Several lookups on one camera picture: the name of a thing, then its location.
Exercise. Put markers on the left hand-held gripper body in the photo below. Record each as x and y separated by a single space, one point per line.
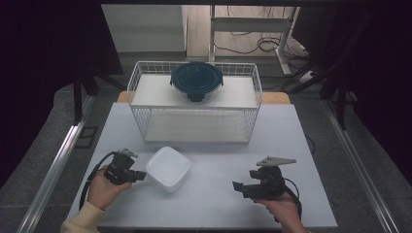
121 168

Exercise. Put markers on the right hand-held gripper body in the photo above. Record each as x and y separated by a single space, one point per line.
270 181

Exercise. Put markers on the white square lidded container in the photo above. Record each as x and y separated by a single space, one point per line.
167 168

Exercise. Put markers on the round glass container blue lid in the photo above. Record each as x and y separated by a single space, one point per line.
196 77

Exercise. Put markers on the person's left hand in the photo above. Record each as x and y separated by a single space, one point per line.
103 191

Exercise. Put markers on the person's right hand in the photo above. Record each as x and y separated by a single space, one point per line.
285 210

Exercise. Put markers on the black metal stand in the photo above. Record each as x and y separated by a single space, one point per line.
77 100

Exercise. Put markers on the wooden table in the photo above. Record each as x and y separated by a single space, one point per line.
275 98

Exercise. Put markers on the white power strip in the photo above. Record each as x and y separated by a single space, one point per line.
306 77

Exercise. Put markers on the black curtain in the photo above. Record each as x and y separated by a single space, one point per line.
382 81
42 64

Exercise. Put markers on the silver metal rail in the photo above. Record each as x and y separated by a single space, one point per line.
359 168
55 168

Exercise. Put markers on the white metal desk frame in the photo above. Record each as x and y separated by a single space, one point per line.
249 24

